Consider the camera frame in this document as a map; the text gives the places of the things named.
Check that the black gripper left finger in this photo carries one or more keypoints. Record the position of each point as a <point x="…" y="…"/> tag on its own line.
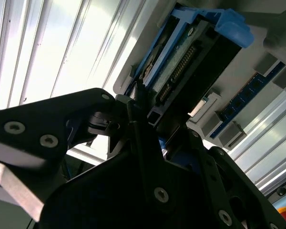
<point x="50" y="119"/>

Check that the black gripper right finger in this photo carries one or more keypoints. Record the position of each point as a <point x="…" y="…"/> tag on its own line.
<point x="228" y="186"/>

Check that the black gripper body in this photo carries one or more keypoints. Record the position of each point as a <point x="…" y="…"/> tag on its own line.
<point x="109" y="195"/>

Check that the hard disk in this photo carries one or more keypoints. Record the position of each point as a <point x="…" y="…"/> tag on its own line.
<point x="219" y="55"/>

